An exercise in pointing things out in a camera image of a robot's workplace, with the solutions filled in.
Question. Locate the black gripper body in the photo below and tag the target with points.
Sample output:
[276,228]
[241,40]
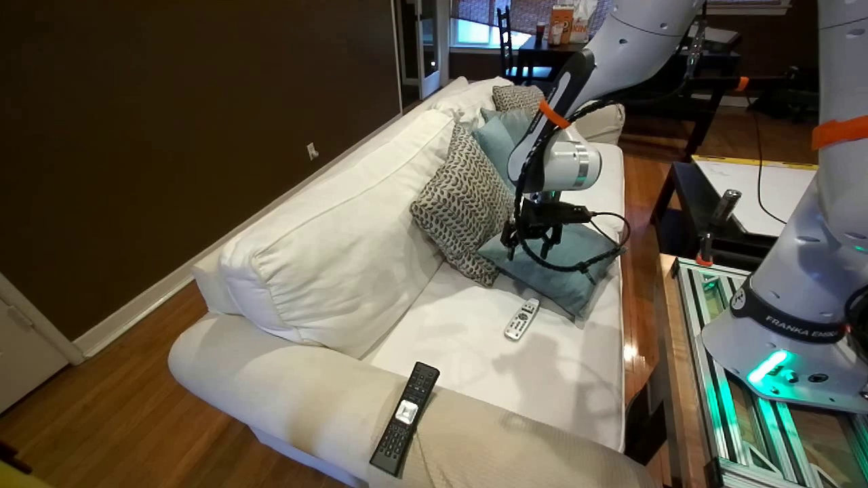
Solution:
[544,219]

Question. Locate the silver white remote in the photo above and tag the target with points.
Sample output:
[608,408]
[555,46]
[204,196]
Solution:
[521,320]

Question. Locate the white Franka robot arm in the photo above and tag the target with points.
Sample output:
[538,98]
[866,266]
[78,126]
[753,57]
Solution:
[816,254]

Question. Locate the black remote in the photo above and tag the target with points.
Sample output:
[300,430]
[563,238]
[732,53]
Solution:
[406,418]

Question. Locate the blue square pillow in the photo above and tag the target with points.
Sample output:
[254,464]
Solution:
[565,273]

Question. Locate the grey leaf pattern pillow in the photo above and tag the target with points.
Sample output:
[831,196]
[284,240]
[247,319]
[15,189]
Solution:
[462,205]

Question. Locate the small blue pillow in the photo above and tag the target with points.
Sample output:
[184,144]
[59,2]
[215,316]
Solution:
[498,144]

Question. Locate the beige pillow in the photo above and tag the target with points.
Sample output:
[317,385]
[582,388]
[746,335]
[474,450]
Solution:
[604,122]

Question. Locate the grey patterned pillow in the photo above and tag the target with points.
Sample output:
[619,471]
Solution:
[516,98]

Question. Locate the white sofa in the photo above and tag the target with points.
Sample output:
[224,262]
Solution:
[506,370]

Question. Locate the black low stand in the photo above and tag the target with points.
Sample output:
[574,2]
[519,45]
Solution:
[687,213]

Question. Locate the black chair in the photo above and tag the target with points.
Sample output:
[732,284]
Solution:
[511,45]

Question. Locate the white sofa back cushion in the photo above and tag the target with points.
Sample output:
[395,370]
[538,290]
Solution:
[334,246]

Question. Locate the beige armrest cover cloth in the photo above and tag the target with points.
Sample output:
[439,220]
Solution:
[506,450]

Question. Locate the white wall outlet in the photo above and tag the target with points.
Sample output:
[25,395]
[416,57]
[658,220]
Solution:
[314,150]

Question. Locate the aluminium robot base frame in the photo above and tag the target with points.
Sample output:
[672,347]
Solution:
[723,398]

